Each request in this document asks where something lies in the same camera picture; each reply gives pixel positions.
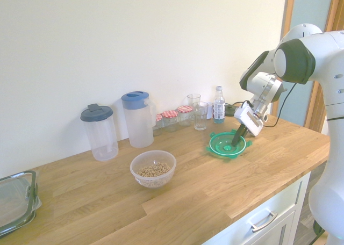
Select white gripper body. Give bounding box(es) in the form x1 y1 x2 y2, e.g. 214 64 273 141
233 105 264 137

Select green round container lid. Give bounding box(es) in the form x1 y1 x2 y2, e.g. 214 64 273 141
205 131 253 158

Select glass jar red checkered lid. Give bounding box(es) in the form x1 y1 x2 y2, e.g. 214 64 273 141
176 105 195 127
161 110 180 133

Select small jar red checkered lid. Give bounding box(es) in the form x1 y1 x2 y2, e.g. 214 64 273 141
153 113 164 136

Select clear pitcher blue lid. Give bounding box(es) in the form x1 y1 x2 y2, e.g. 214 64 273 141
120 90 157 149

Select clear plastic food bowl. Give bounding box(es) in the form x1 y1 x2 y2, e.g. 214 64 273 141
130 150 177 189

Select clear canister dark blue lid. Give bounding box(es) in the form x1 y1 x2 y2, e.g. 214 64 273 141
80 103 119 162

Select black round device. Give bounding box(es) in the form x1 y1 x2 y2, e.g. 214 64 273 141
224 102 244 117

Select clear faceted drinking glass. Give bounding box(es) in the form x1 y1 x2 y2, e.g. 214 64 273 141
191 101 210 131

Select cereal rings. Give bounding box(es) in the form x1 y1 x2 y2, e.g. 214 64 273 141
136 162 172 188

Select dark green object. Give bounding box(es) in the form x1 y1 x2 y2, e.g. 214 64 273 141
313 220 326 238

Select frosted glass door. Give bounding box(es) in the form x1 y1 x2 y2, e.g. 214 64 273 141
271 0 336 128

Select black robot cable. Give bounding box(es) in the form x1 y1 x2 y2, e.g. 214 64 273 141
263 82 298 128

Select white drawer with handle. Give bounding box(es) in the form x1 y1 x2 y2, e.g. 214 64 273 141
204 171 312 245

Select metal drawer handle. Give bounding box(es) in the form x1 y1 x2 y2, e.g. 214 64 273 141
247 210 278 233

